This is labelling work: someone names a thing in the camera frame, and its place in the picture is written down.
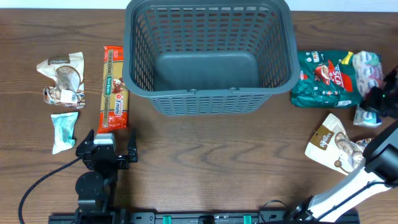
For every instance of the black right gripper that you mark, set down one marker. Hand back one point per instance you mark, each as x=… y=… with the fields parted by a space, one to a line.
x=372 y=101

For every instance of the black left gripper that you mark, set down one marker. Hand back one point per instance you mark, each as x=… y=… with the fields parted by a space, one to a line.
x=123 y=161

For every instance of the Kleenex tissue multipack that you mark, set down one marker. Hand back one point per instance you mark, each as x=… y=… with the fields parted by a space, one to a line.
x=368 y=70

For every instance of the beige dried mushroom bag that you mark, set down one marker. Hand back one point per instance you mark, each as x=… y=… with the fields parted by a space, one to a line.
x=331 y=147

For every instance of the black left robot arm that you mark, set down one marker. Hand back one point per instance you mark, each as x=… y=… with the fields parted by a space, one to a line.
x=96 y=188

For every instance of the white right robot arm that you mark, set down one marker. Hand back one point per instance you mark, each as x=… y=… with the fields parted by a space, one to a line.
x=369 y=168

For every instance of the San Remo spaghetti packet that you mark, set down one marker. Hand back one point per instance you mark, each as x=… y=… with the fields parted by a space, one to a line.
x=114 y=110

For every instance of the small light teal packet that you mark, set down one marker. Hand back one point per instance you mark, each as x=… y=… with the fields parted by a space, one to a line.
x=63 y=131

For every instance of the green Nescafe coffee bag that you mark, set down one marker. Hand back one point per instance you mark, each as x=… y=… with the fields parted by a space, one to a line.
x=327 y=79

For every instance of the crumpled beige mushroom bag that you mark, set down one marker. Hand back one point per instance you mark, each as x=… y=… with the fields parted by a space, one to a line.
x=67 y=71

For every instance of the grey plastic basket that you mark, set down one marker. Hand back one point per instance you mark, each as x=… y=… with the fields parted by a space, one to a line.
x=209 y=56

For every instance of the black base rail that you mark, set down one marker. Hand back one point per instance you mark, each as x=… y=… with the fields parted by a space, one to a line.
x=124 y=217

